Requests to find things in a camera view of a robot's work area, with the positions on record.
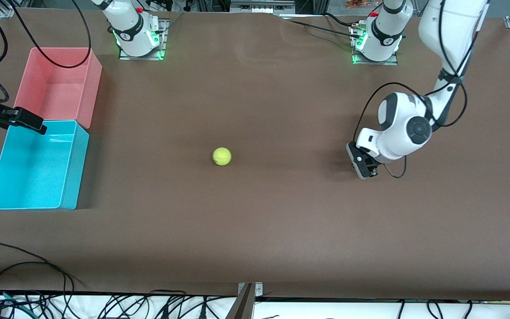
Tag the yellow-green tennis ball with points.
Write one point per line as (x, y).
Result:
(222, 156)

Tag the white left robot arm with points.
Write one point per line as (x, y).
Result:
(401, 128)

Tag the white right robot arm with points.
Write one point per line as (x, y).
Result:
(133, 29)

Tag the blue plastic bin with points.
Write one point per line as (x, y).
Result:
(33, 168)

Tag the pink plastic bin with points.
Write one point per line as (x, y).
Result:
(58, 84)

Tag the orange items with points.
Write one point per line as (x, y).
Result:
(359, 3)

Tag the dark metal bar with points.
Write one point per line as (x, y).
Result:
(242, 305)

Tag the grey power strip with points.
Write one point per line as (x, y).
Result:
(261, 6)

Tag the black power plug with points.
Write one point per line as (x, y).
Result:
(165, 311)
(204, 311)

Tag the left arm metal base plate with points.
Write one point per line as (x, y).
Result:
(392, 61)

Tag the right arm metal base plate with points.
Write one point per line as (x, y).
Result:
(163, 42)

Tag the silver metal table bracket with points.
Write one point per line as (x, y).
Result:
(258, 289)

